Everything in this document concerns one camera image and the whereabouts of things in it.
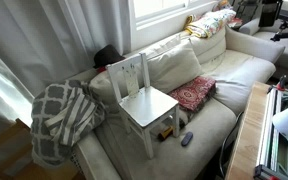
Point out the small white wooden chair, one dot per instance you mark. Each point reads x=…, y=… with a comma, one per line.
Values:
x=147, y=106

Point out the white square pillow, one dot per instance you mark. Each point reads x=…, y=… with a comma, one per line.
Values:
x=175, y=66

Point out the white curtain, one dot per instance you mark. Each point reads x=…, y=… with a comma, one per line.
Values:
x=34, y=40

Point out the red patterned cushion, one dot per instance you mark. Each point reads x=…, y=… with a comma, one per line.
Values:
x=192, y=93

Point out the black mesh office chair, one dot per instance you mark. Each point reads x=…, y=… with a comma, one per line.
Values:
x=247, y=10

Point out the red clamp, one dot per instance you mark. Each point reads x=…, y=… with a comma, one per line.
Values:
x=281, y=82

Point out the black remote control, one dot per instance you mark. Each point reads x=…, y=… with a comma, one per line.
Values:
x=186, y=139

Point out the floral yellow blanket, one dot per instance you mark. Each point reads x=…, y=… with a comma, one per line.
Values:
x=210, y=23

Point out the grey white striped cloth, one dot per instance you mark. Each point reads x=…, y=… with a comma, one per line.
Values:
x=74, y=116

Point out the cream fabric sofa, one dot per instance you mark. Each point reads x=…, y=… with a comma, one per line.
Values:
x=197, y=133

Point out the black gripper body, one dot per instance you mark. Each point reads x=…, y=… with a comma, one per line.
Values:
x=270, y=11

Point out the black hat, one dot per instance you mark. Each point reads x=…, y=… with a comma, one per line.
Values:
x=107, y=55

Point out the brown wooden chair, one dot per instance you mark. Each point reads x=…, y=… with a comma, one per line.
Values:
x=4, y=140

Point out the orange patterned cushion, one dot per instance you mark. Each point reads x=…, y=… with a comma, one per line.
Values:
x=221, y=4

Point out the aluminium frame stand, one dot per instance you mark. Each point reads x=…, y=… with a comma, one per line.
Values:
x=274, y=133

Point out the grey white patterned blanket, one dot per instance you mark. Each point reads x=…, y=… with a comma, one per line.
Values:
x=49, y=100

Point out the pink folded cloth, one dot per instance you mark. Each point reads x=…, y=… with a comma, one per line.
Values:
x=235, y=22

